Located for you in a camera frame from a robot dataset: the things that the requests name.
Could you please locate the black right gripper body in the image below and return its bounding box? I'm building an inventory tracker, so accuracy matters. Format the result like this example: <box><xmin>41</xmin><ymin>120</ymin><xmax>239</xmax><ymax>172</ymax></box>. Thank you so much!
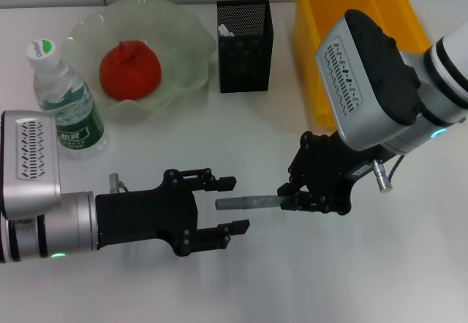
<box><xmin>287</xmin><ymin>129</ymin><xmax>384</xmax><ymax>204</ymax></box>

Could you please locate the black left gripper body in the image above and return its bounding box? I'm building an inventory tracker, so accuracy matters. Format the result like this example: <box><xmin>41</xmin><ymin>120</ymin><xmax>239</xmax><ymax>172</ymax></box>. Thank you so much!
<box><xmin>94</xmin><ymin>168</ymin><xmax>201</xmax><ymax>258</ymax></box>

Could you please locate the silver grey pen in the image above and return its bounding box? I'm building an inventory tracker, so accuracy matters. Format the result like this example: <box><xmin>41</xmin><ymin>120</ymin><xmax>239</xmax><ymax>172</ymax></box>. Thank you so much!
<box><xmin>215</xmin><ymin>194</ymin><xmax>290</xmax><ymax>212</ymax></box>

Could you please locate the clear green-label water bottle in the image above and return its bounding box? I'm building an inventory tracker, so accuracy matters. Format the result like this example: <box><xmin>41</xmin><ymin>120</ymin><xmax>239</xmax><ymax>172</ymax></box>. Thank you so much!
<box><xmin>25</xmin><ymin>39</ymin><xmax>109</xmax><ymax>159</ymax></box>

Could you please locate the red tomato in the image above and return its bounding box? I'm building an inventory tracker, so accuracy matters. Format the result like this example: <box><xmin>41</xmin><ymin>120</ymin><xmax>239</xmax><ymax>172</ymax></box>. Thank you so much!
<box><xmin>99</xmin><ymin>40</ymin><xmax>162</xmax><ymax>101</ymax></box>

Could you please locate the black mesh pen holder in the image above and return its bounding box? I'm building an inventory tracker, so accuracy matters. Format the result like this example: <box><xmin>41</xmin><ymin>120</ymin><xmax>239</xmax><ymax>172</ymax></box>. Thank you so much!
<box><xmin>216</xmin><ymin>0</ymin><xmax>275</xmax><ymax>94</ymax></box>

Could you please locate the translucent green fruit plate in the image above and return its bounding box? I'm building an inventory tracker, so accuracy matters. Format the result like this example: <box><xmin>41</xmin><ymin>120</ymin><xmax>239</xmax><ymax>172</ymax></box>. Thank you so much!
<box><xmin>60</xmin><ymin>0</ymin><xmax>217</xmax><ymax>124</ymax></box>

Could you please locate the yellow plastic bin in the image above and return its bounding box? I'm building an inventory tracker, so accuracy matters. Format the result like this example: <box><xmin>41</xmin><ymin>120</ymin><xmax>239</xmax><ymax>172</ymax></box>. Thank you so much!
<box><xmin>292</xmin><ymin>0</ymin><xmax>433</xmax><ymax>127</ymax></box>

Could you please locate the left gripper connector cable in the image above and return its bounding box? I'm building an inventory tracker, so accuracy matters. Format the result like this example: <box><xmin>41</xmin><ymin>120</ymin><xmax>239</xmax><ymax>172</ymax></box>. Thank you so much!
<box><xmin>108</xmin><ymin>172</ymin><xmax>128</xmax><ymax>195</ymax></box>

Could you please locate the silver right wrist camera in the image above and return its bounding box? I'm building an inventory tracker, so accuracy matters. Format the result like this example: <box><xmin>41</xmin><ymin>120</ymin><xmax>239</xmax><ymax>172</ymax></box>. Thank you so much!
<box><xmin>314</xmin><ymin>8</ymin><xmax>422</xmax><ymax>152</ymax></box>

